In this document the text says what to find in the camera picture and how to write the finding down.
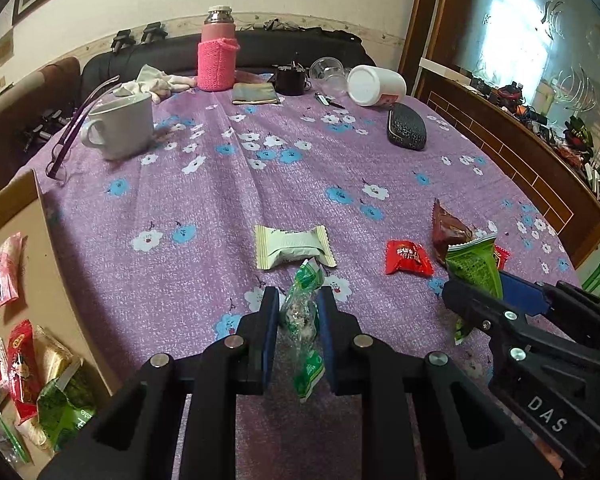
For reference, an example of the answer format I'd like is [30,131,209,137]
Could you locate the purple eyeglasses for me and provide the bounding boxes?
[45,75,122,183]

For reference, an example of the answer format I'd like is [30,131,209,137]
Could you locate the shallow cardboard box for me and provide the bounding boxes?
[0,169,126,480]

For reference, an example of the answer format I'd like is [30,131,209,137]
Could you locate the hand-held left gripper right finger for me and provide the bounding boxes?
[316,286,563,480]

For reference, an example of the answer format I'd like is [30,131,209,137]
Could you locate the paper wall notice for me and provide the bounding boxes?
[0,30,15,71]

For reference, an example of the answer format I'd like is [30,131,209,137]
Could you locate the brown armchair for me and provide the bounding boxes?
[0,56,83,196]

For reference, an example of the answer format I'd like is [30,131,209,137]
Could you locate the pink snack packet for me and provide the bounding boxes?
[0,232,27,311]

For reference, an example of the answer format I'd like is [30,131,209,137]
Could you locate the cream snack packet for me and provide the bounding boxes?
[255,225,337,272]

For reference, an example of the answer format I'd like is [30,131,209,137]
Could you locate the pile of assorted clutter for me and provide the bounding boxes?
[470,77,600,201]

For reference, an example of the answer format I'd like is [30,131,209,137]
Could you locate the wooden display cabinet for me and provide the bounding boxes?
[397,0,600,271]

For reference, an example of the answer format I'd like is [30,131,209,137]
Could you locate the white plastic jar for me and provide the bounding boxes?
[346,65,407,107]

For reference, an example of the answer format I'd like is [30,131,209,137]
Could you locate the brown snack packet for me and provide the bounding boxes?
[431,198,476,267]

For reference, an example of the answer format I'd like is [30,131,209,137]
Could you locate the large red snack packet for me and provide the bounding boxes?
[6,319,43,426]

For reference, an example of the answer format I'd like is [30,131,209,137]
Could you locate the white crumpled cloth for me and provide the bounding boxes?
[112,64,198,106]

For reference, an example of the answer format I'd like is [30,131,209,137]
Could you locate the white mug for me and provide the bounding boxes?
[80,91,155,161]

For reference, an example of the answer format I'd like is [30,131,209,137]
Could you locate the black and white pen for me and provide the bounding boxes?
[314,92,347,110]

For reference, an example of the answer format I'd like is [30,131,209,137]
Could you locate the purple floral tablecloth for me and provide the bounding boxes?
[10,72,583,480]

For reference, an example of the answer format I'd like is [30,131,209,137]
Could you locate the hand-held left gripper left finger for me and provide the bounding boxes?
[37,286,281,480]

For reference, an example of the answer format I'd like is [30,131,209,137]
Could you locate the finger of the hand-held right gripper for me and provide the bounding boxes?
[441,277,600,369]
[499,270,600,332]

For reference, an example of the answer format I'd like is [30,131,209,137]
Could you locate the clear snack packet green ends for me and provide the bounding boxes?
[278,258,327,403]

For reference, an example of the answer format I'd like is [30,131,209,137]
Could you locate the clear plastic cup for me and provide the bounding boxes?
[309,56,352,96]

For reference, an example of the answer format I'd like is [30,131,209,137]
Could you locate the grey green wallet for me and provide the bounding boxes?
[231,82,281,106]

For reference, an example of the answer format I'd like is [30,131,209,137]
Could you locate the black leather sofa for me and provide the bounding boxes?
[80,27,376,92]

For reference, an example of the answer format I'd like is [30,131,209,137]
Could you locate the black glasses case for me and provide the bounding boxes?
[386,102,427,152]

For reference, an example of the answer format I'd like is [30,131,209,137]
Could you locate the small black pot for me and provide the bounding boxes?
[272,61,311,96]

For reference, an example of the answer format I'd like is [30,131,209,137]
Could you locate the thermos with pink knitted sleeve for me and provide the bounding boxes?
[197,6,242,92]

